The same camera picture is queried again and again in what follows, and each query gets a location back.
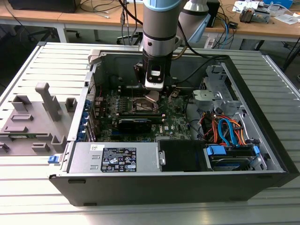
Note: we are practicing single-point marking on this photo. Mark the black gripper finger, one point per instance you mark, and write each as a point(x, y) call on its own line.
point(140, 72)
point(170, 85)

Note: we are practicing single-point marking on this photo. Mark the silver CPU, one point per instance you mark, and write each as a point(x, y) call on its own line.
point(152, 96)

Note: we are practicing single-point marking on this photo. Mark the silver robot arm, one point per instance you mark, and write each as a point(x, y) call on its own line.
point(159, 23)

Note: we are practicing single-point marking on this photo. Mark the CPU socket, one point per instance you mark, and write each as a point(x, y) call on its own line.
point(140, 106)

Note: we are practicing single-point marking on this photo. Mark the CPU heat sink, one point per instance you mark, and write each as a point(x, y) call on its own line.
point(246, 15)

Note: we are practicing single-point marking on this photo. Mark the round coin battery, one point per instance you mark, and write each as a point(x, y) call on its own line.
point(175, 95)

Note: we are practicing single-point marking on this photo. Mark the green motherboard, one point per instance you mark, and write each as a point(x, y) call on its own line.
point(174, 119)

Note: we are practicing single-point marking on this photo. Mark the green RAM stick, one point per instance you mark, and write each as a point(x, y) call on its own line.
point(157, 120)

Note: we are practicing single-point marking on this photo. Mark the black chair base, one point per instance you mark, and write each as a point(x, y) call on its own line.
point(44, 32)
point(125, 38)

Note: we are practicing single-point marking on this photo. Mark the silver metal drive cage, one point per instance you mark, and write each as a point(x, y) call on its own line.
point(208, 96)

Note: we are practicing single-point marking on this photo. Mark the pale blue teach pendant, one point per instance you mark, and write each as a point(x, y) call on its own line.
point(202, 29)

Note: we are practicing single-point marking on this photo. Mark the black graphics card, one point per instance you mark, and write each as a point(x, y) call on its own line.
point(133, 127)

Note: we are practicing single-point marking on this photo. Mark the blue card retention clip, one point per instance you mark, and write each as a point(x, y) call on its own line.
point(81, 136)
point(82, 127)
point(88, 104)
point(85, 115)

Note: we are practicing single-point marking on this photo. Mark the black desktop device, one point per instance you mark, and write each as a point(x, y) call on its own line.
point(213, 16)

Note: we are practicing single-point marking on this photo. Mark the white paper sheet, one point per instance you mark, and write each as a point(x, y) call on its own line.
point(284, 18)
point(243, 5)

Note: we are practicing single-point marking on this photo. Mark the wooden desk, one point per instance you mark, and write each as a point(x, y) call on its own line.
point(257, 29)
point(47, 16)

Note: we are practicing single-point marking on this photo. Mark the grey metal box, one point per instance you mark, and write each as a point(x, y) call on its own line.
point(261, 17)

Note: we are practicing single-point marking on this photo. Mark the silver power supply unit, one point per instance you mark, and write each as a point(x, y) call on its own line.
point(79, 159)

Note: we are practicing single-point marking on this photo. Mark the black PC case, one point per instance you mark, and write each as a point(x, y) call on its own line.
point(152, 189)

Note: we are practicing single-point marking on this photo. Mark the grey parts rack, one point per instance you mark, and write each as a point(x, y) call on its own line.
point(37, 127)

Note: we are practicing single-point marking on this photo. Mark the black box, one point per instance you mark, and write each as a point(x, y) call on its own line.
point(42, 5)

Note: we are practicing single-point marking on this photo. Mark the blue plastic latch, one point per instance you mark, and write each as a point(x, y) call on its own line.
point(52, 159)

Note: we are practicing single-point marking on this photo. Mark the blue box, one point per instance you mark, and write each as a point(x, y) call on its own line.
point(279, 2)

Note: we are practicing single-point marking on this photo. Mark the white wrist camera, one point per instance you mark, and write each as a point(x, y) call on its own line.
point(154, 85)

